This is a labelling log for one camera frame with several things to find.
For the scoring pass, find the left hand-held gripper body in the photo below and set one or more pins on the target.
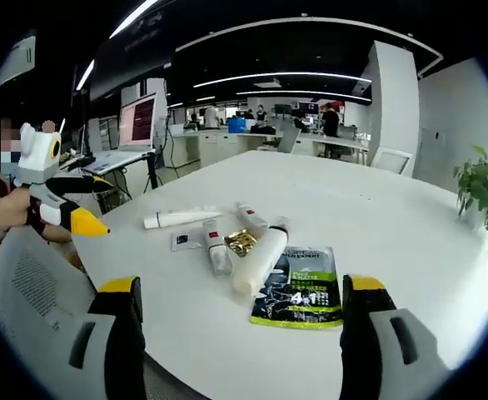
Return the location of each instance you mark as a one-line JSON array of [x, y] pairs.
[[36, 162]]

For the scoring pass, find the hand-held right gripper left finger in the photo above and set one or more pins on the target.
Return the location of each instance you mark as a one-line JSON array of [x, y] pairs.
[[115, 333]]

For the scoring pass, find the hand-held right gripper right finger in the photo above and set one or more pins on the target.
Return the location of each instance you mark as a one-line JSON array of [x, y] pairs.
[[377, 333]]

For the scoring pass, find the black green skincare packet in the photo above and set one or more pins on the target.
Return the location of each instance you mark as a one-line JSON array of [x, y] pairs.
[[302, 287]]

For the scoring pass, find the white skincare tube black cap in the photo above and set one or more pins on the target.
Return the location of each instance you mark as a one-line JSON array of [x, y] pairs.
[[179, 218]]

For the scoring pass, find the clear skincare bottle red label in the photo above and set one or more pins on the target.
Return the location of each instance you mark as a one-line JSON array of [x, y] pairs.
[[250, 217], [217, 250]]

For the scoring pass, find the large white skincare tube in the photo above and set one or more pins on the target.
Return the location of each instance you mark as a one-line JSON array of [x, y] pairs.
[[258, 262]]

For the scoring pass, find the gold foil skincare sachet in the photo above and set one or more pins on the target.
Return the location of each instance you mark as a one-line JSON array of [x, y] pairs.
[[240, 242]]

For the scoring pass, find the blue storage box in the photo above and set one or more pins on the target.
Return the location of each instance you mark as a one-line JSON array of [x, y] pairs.
[[239, 124]]

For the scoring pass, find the person's left hand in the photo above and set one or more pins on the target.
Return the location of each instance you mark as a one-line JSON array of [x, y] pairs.
[[15, 210]]

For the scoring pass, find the laptop stand table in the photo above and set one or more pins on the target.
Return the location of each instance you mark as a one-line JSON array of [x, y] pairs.
[[144, 171]]

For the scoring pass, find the open white laptop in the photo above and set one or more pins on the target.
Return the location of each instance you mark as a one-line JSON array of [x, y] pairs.
[[133, 133]]

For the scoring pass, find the grey mesh office chair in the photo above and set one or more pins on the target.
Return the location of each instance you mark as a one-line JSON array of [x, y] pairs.
[[36, 308]]

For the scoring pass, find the white card black square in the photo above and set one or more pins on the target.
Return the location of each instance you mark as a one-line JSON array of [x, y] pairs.
[[183, 241]]

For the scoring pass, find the white framed board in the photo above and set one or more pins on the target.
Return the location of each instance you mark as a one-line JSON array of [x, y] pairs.
[[389, 160]]

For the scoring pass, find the green potted plant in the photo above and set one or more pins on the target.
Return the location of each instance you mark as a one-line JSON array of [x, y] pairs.
[[479, 187]]

